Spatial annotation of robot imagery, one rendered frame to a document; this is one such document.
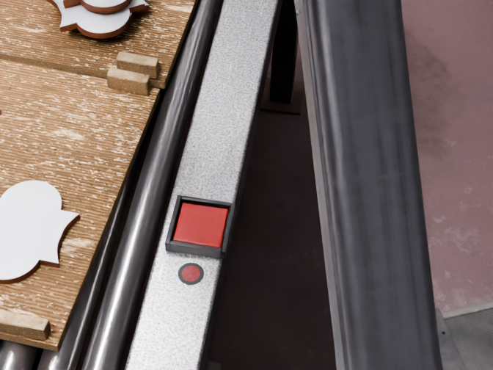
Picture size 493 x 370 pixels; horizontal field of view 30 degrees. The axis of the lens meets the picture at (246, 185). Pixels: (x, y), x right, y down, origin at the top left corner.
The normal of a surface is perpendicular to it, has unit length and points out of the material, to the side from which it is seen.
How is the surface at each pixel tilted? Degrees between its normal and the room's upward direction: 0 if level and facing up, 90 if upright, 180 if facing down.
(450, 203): 0
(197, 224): 0
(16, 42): 0
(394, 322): 38
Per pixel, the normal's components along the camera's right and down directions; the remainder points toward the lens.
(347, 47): 0.12, 0.00
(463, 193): 0.02, -0.61
